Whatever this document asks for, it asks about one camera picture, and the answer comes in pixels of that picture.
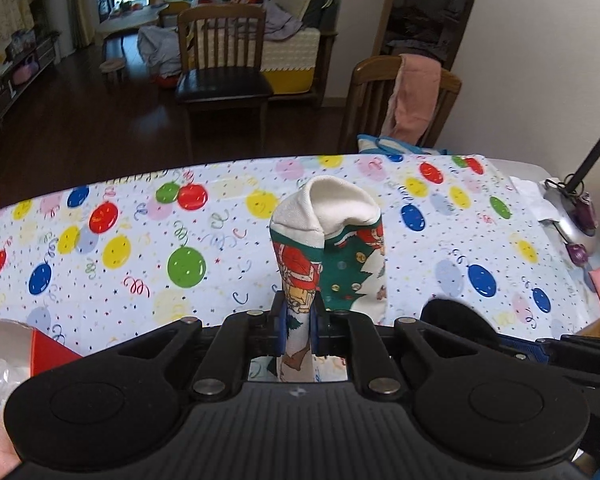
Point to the sofa with cream cover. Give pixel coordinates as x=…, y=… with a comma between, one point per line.
x=297, y=46

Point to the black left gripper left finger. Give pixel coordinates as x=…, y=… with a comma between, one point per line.
x=230, y=348

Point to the pink towel on chair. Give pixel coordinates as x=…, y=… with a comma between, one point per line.
x=414, y=98

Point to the red cardboard box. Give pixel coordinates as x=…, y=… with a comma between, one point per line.
x=25, y=352

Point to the dark tv cabinet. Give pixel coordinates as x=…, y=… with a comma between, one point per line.
x=25, y=69

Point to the christmas print sock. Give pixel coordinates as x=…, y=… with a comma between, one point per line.
x=328, y=239

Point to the balloon print tablecloth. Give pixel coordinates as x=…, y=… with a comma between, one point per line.
x=105, y=262

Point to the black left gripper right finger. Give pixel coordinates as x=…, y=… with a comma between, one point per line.
x=354, y=337

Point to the wooden chair dark seat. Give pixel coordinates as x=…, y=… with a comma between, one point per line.
x=222, y=87

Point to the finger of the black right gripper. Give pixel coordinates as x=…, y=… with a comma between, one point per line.
x=575, y=357

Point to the wooden chair with towel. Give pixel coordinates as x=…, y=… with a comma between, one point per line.
x=371, y=85

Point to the small round stool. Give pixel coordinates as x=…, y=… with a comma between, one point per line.
x=113, y=70

